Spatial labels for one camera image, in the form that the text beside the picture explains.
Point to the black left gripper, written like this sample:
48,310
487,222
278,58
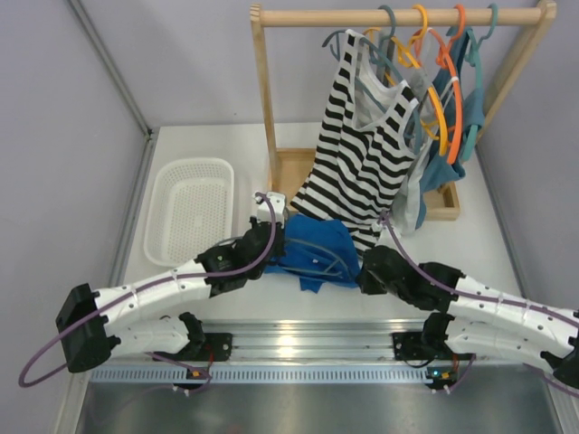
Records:
265,232

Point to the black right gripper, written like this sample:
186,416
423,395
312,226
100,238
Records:
366,284

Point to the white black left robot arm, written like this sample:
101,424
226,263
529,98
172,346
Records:
116,309

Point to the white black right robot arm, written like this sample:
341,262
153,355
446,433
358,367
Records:
467,317

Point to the grey tank top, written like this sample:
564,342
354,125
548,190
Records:
408,209

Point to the black white striped tank top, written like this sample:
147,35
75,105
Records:
362,155

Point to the teal blue tank top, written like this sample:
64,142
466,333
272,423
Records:
438,172

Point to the orange hanger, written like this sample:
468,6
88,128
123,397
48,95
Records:
446,63

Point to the yellow hanger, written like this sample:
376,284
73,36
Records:
432,99

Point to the white perforated plastic basket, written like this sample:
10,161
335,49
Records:
191,208

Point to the wooden clothes rack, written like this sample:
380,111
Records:
288,167

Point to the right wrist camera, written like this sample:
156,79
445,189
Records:
386,233

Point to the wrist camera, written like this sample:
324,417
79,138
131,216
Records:
386,233
271,207

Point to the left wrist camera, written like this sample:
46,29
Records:
271,207

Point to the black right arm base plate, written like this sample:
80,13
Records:
407,346

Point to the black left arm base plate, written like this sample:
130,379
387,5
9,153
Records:
216,347

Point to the aluminium mounting rail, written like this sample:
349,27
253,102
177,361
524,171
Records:
281,341

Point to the white slotted cable duct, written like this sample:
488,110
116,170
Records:
273,374

